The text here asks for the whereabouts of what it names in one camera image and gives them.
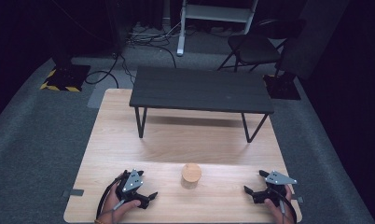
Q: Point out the person's left hand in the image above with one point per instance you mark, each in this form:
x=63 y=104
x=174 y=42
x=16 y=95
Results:
x=118 y=210

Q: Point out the black folding chair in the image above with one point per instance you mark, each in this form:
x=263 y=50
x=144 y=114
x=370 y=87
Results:
x=257 y=46

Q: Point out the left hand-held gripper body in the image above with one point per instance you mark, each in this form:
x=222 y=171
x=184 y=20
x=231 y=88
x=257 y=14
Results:
x=132 y=182

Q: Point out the round wooden cylinder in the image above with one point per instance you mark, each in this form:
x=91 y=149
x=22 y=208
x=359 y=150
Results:
x=191 y=173

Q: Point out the white metal stand frame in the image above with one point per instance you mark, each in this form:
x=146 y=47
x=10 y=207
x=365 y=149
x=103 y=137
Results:
x=216 y=14

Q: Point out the person's right hand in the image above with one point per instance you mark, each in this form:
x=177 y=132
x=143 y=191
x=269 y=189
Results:
x=280 y=211

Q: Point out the black stand base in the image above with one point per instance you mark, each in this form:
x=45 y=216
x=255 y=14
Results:
x=282 y=87

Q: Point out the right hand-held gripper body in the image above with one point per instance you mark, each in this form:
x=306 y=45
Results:
x=277 y=179

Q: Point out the grey tape strip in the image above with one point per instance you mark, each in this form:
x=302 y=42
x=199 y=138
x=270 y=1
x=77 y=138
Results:
x=297 y=198
x=73 y=193

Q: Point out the black base with striped tape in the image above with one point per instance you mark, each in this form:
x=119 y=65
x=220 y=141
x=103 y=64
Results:
x=67 y=77

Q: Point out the small black shelf table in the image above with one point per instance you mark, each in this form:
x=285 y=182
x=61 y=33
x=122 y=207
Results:
x=201 y=90

